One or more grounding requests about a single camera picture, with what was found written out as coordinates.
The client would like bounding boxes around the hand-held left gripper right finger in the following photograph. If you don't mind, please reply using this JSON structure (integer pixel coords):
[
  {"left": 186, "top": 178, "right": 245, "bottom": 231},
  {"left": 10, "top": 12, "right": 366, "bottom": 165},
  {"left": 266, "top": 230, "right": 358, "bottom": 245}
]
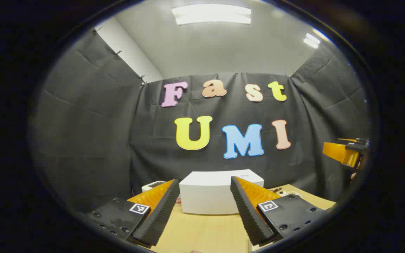
[{"left": 230, "top": 176, "right": 330, "bottom": 247}]

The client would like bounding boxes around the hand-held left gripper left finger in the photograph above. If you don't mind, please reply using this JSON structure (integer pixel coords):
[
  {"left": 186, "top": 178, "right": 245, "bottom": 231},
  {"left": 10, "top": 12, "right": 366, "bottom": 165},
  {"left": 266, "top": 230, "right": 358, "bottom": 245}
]
[{"left": 85, "top": 179, "right": 181, "bottom": 247}]

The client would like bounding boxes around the white microwave oven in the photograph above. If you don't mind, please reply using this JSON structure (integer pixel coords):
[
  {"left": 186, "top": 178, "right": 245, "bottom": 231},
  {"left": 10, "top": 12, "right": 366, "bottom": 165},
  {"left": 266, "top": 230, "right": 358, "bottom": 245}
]
[{"left": 179, "top": 170, "right": 264, "bottom": 215}]

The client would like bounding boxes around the white toaster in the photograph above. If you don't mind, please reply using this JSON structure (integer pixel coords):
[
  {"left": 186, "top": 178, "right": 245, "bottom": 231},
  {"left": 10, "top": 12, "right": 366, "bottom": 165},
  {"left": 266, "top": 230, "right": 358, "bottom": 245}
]
[{"left": 142, "top": 181, "right": 168, "bottom": 193}]

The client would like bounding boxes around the black backdrop cloth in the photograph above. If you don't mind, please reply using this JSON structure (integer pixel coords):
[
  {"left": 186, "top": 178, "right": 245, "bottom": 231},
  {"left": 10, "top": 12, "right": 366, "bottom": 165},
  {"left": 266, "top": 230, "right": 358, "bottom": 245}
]
[{"left": 30, "top": 30, "right": 370, "bottom": 215}]

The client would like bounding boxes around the small ceiling light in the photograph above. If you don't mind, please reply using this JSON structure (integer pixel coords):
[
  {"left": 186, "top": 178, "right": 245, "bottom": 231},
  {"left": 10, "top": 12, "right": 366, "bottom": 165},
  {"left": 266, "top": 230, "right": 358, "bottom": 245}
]
[{"left": 303, "top": 33, "right": 321, "bottom": 49}]

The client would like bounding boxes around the large ceiling light panel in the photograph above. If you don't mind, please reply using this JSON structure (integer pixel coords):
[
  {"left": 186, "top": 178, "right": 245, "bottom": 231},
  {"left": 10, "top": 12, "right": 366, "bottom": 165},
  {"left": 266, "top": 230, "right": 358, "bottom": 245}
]
[{"left": 172, "top": 4, "right": 252, "bottom": 26}]

